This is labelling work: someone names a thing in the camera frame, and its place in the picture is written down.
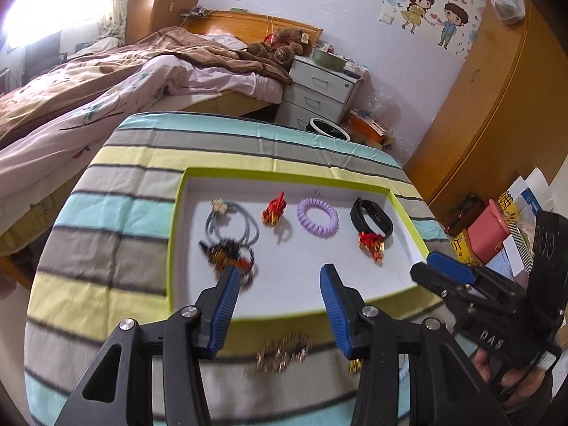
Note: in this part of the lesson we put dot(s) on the white round bin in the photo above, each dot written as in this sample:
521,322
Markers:
328,128

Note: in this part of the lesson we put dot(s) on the green basin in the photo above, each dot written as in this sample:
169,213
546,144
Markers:
329,58

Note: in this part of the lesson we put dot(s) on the black wristband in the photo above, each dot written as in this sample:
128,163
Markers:
356,215

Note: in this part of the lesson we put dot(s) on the striped cloth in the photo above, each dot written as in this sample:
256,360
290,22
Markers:
111,213

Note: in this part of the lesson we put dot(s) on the red and black tool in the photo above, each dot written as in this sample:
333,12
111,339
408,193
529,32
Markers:
463,211

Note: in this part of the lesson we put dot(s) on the orange box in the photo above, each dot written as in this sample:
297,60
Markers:
366,126

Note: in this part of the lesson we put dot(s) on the person's right hand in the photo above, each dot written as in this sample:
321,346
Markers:
483,366

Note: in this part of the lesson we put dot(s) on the red beaded hair ornament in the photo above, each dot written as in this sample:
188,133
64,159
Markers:
273,211

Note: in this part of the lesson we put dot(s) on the cartoon couple wall sticker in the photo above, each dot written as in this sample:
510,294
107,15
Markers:
430,9

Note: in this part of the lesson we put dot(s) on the yellow-green shallow box tray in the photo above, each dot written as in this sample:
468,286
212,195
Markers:
301,266

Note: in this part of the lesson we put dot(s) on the yellow printed box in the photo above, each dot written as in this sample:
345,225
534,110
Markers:
466,248

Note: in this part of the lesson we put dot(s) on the large wooden wardrobe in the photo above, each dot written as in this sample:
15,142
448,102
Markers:
501,106

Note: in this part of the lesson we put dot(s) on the brown teddy bear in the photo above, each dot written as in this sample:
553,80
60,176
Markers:
277,46

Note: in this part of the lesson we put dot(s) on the window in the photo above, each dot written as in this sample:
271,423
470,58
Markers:
40,0

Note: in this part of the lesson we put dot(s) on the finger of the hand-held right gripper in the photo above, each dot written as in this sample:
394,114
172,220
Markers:
432,277
443,259

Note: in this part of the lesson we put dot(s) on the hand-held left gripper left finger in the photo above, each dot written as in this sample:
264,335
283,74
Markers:
224,306

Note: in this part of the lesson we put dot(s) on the pink plastic bin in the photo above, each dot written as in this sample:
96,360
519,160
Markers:
488,230

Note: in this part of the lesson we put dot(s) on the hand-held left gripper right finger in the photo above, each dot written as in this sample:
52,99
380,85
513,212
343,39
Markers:
333,310

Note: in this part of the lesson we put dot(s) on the gold and black ornament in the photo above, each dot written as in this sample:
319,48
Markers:
356,366

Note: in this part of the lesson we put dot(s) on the red knot tassel ornament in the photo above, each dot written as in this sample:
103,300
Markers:
370,242

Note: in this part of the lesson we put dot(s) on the pink floral quilt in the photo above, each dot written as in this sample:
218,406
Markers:
88,115

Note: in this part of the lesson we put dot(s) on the plastic bag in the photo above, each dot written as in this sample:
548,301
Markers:
508,2

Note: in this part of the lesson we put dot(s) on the white nightstand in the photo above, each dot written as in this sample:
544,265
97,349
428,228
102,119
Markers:
317,88

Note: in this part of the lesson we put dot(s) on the wooden bed headboard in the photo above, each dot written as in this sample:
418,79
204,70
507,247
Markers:
248,22

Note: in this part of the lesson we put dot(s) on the patterned curtain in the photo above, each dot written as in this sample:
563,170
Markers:
116,4

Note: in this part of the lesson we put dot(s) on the brown blanket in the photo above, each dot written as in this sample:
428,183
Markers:
177,49

